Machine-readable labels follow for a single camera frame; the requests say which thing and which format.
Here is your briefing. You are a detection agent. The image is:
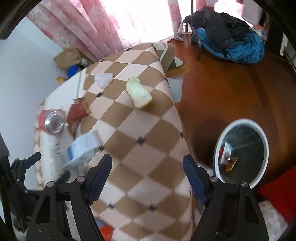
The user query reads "orange yellow snack bag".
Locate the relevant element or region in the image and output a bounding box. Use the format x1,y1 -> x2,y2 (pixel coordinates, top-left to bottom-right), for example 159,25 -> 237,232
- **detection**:
218,142 -> 238,172

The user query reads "blue white milk carton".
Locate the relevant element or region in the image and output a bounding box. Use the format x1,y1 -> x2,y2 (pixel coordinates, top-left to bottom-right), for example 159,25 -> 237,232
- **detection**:
61,131 -> 103,170

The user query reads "white round trash bin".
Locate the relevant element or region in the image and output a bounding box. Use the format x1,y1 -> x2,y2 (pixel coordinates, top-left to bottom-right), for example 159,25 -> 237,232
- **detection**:
213,118 -> 269,189

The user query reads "red blanket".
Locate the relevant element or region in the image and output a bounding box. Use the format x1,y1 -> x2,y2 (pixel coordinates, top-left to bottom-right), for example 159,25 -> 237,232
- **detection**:
258,166 -> 296,223

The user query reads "red crushed soda can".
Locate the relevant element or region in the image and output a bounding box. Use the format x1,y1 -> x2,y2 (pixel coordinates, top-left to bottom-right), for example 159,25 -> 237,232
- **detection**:
38,109 -> 66,136

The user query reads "checkered brown bed quilt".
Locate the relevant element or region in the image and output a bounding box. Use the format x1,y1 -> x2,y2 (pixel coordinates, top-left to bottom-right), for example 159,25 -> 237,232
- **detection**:
33,42 -> 209,241

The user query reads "brown chocolate wrapper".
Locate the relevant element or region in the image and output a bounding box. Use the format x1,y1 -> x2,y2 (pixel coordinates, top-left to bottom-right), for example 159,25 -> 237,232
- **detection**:
66,97 -> 91,138

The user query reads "blue round container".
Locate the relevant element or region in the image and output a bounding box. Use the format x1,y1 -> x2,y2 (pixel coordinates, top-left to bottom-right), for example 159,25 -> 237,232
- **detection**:
66,64 -> 81,78

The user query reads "brown paper bag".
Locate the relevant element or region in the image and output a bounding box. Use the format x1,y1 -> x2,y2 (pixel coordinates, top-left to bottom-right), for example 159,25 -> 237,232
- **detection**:
53,46 -> 87,71

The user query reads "blue sleeping bag pile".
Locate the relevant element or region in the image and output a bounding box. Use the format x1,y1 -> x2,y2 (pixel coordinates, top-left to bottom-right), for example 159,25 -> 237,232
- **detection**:
195,28 -> 265,64

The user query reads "black clothes pile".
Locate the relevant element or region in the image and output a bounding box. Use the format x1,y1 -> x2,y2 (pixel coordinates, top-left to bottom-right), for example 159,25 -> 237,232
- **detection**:
183,6 -> 250,50

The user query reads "pink floral curtain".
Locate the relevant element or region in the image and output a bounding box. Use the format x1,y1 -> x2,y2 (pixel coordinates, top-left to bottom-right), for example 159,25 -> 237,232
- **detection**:
26,0 -> 186,62

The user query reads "black metal stand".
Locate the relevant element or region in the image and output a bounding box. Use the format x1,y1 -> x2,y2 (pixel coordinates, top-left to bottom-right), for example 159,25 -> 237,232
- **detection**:
185,0 -> 202,61

